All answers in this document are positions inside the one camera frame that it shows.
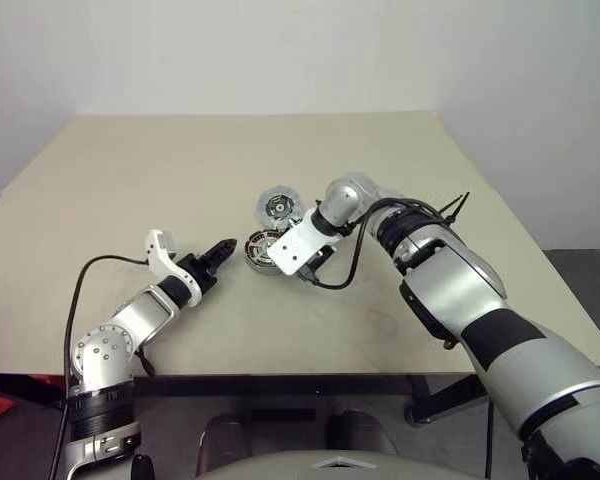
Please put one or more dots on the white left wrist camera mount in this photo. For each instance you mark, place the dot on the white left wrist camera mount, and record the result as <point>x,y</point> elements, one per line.
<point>155,250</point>

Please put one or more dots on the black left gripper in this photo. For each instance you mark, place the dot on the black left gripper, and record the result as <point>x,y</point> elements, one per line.
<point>197,270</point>

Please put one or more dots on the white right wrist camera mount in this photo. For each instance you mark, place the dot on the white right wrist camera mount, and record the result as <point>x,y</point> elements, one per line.
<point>292,250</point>

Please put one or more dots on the silver metal disc cover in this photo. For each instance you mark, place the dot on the silver metal disc cover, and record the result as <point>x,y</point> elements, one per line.
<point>252,248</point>

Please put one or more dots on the silver robot torso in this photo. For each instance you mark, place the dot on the silver robot torso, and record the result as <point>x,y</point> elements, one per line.
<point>290,467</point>

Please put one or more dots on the black metal table frame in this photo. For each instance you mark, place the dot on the black metal table frame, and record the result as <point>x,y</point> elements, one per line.
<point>280,386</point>

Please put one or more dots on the motor stator housing copper windings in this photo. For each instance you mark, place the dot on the motor stator housing copper windings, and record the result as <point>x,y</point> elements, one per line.
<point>265,269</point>

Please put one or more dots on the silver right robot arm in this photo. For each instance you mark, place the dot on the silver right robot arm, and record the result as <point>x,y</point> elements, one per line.
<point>455,280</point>

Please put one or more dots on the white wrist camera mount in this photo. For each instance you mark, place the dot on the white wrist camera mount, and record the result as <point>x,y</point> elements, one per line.
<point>155,250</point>
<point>292,250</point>

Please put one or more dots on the dark rounded shape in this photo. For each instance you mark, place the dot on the dark rounded shape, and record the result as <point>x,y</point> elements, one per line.
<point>225,435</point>

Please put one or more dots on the motor end cap with board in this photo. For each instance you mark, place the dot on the motor end cap with board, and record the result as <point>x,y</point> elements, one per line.
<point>277,205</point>

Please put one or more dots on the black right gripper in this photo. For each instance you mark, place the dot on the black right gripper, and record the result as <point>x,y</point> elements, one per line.
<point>317,262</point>

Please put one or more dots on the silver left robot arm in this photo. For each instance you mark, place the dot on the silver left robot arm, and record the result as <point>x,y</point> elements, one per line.
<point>140,312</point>

